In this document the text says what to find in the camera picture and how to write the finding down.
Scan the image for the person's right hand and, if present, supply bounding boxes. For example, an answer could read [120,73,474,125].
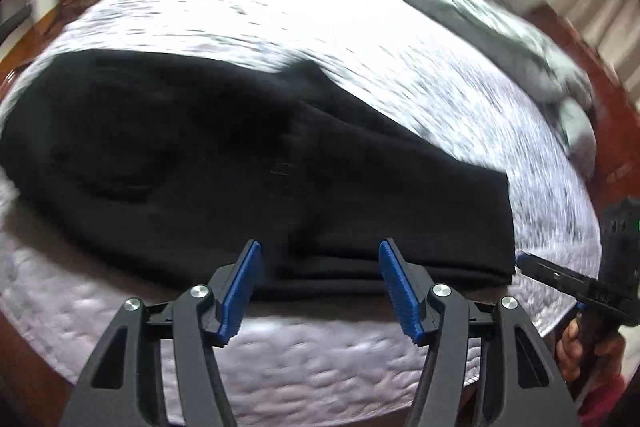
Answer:
[557,317,626,383]

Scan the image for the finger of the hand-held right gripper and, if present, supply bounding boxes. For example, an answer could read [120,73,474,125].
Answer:
[515,253,602,299]

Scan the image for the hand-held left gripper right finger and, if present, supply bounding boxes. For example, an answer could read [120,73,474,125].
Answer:
[378,239,581,427]

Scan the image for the dark wooden headboard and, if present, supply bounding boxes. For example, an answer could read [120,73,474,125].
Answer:
[520,2,640,212]

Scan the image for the grey quilted bed mattress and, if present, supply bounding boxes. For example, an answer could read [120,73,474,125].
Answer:
[0,0,601,425]

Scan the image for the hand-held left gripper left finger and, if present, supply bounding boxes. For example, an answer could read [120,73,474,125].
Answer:
[60,239,263,427]

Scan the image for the black pants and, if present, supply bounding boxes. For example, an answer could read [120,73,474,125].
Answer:
[0,48,517,304]

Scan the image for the person's right forearm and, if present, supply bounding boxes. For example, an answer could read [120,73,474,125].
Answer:
[575,374,633,427]

